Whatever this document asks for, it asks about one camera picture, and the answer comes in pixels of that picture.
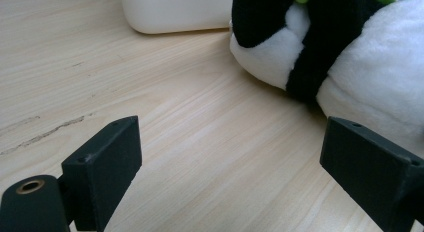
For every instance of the white plastic storage bin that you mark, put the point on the white plastic storage bin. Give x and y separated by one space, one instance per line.
176 10

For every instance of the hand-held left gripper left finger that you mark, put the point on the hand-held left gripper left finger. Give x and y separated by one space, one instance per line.
100 172

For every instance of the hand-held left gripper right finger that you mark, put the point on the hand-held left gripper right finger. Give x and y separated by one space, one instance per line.
373 172

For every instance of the panda plush toy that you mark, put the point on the panda plush toy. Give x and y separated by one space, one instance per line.
376 58

